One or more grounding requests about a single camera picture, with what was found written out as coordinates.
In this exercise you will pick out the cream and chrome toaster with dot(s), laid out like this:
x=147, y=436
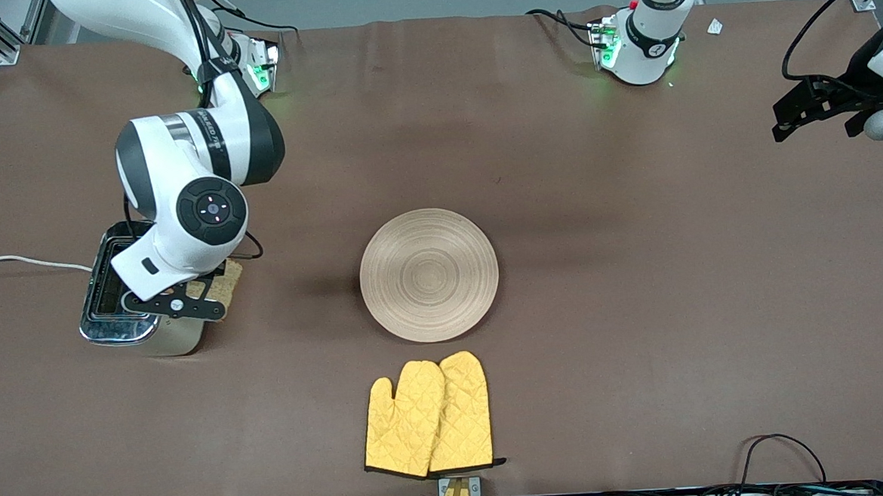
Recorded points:
x=182, y=337

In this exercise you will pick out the brown table cover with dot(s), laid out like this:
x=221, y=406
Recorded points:
x=435, y=127

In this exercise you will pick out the white paper scrap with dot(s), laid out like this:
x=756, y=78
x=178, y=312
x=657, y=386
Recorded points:
x=715, y=26

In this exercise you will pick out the yellow quilted oven mitt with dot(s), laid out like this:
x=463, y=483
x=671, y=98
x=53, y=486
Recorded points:
x=465, y=413
x=401, y=424

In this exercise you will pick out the round wooden plate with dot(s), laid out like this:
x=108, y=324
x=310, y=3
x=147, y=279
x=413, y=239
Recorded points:
x=428, y=275

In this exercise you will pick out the light grey left gripper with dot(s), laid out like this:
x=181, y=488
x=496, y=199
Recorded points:
x=850, y=91

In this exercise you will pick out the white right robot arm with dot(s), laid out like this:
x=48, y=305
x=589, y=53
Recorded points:
x=180, y=163

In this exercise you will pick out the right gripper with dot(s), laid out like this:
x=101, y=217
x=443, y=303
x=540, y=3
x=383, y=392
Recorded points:
x=218, y=269

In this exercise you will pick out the small metal bracket plate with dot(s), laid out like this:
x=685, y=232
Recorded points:
x=475, y=488

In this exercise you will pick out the brown bread slice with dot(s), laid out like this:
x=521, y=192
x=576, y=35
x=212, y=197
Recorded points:
x=230, y=285

